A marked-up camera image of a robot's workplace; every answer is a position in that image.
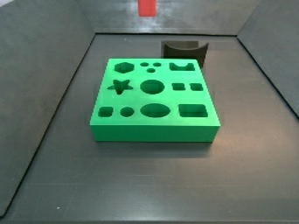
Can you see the green shape-sorter block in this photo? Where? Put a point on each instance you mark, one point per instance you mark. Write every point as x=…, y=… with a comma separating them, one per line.
x=154, y=100

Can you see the black curved holder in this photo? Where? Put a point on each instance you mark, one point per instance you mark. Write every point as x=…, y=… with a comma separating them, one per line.
x=185, y=50

